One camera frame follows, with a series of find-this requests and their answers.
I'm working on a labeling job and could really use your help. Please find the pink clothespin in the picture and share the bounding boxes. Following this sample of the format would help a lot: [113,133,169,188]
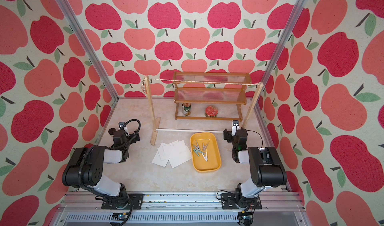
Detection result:
[202,142,209,153]

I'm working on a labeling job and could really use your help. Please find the wooden rack frame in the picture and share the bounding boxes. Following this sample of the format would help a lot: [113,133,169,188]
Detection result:
[142,76,260,145]

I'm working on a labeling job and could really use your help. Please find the white postcard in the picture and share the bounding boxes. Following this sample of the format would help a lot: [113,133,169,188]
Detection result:
[163,141,187,160]
[169,147,192,168]
[158,143,169,161]
[152,152,169,167]

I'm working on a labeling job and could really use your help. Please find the grey clothespin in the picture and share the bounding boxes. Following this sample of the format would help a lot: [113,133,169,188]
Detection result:
[193,143,201,150]

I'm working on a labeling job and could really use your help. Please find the teal clothespin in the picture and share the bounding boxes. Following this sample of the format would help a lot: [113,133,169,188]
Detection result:
[193,149,202,157]

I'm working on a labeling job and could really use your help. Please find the white clothespin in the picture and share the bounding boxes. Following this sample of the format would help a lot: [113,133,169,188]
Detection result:
[200,151,208,162]

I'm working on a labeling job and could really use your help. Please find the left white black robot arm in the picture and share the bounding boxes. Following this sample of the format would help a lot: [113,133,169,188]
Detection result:
[62,119,143,210]

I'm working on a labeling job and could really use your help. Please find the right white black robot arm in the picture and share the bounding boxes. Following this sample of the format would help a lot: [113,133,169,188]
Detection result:
[217,128,288,211]

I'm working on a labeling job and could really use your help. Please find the clear glass jar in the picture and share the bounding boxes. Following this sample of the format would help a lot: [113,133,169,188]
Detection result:
[108,128,117,135]

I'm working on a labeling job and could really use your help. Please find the red round tin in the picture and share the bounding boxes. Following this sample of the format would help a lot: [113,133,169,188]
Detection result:
[205,105,219,118]

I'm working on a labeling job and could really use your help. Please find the yellow plastic tray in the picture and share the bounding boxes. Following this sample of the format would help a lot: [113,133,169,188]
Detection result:
[190,132,222,173]

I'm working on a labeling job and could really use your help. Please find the wooden shelf with ribbed panels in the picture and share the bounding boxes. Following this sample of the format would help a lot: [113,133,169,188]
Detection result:
[173,72,252,122]

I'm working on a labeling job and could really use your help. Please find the green beverage can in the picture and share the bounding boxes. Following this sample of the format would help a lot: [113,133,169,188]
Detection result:
[182,102,192,116]

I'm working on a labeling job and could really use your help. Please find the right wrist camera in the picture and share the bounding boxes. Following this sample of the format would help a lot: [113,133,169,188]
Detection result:
[231,120,241,136]

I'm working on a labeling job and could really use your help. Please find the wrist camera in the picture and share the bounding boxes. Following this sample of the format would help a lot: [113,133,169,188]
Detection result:
[231,120,241,136]
[119,122,126,130]

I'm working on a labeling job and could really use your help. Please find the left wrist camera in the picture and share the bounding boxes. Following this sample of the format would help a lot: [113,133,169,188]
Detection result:
[119,122,126,130]

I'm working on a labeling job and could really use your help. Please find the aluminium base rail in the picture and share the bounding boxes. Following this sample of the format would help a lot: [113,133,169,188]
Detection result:
[49,192,310,226]

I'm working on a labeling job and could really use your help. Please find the right aluminium corner post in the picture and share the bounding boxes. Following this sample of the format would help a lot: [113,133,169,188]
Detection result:
[253,0,308,103]

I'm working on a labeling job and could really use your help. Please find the aluminium corner post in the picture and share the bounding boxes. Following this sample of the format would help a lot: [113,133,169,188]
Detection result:
[253,0,308,103]
[55,0,119,102]

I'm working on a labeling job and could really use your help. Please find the left aluminium corner post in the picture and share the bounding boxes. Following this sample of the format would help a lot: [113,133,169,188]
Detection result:
[55,0,119,102]

